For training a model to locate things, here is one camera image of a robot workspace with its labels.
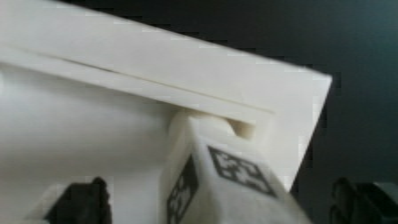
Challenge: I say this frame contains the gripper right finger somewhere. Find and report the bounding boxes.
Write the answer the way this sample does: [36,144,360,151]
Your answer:
[330,178,398,224]

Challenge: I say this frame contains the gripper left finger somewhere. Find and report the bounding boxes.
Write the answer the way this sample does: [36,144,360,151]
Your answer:
[45,177,113,224]

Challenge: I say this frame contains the white table leg with tag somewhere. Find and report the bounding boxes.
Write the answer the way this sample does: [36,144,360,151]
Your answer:
[159,111,314,224]

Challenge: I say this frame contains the white square tabletop part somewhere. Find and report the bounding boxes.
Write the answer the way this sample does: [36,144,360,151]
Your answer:
[0,62,257,224]

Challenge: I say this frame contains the white U-shaped obstacle frame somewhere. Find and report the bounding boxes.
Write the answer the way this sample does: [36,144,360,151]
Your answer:
[0,0,333,187]

